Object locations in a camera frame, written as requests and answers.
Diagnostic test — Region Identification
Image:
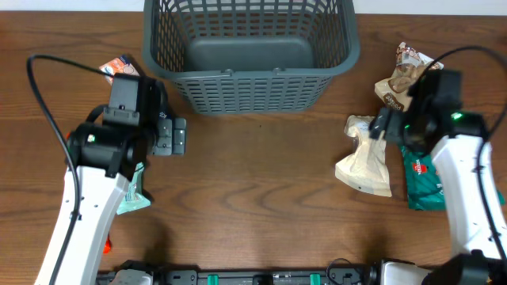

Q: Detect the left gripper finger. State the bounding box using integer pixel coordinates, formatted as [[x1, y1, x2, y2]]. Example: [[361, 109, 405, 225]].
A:
[[172, 117, 187, 155], [152, 119, 173, 156]]

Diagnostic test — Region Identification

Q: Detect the brown cookie pouch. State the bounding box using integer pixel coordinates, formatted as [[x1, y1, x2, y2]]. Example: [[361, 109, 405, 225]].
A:
[[374, 42, 433, 112]]

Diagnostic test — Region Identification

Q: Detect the beige paper pouch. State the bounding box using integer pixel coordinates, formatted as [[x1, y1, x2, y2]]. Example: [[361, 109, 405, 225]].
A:
[[335, 115, 392, 197]]

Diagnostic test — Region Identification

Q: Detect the green Nescafe coffee bag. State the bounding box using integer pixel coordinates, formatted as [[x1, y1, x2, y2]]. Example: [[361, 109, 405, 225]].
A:
[[398, 145, 506, 211]]

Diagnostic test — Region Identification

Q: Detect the grey plastic lattice basket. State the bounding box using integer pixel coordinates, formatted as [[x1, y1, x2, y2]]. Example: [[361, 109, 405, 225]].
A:
[[143, 0, 360, 115]]

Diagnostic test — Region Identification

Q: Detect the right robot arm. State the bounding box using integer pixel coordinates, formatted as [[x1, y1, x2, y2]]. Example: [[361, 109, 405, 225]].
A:
[[369, 70, 506, 284]]

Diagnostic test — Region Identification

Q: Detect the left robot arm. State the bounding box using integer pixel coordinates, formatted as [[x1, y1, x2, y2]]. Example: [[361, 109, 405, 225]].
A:
[[36, 74, 187, 284]]

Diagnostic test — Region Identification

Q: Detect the Kleenex tissue multipack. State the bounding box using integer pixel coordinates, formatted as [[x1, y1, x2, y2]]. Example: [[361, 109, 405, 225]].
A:
[[98, 54, 175, 120]]

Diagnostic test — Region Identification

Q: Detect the mint green wipes packet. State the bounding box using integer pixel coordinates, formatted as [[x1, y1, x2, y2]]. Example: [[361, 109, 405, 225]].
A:
[[116, 162, 151, 215]]

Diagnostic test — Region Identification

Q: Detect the orange spaghetti packet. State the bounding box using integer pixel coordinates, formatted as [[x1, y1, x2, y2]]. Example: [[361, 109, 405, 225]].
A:
[[66, 132, 112, 254]]

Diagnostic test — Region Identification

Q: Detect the left black cable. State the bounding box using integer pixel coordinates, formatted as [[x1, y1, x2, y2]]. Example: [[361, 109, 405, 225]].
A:
[[25, 54, 114, 285]]

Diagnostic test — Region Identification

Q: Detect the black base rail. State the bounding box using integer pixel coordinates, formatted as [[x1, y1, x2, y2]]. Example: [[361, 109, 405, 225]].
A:
[[92, 259, 436, 285]]

